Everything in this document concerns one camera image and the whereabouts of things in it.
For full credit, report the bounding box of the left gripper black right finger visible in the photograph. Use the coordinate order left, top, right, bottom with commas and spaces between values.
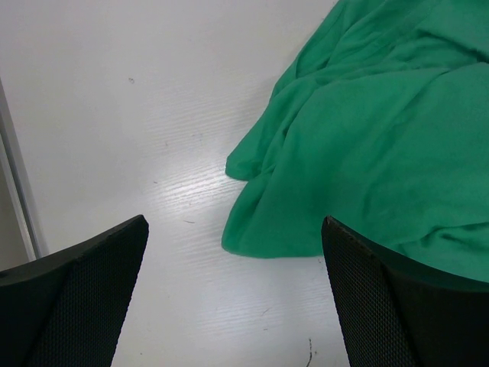
322, 216, 488, 366

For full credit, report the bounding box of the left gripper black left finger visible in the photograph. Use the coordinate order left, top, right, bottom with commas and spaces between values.
1, 215, 149, 366

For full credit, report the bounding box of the green tank top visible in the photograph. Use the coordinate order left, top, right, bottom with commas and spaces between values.
222, 1, 488, 281

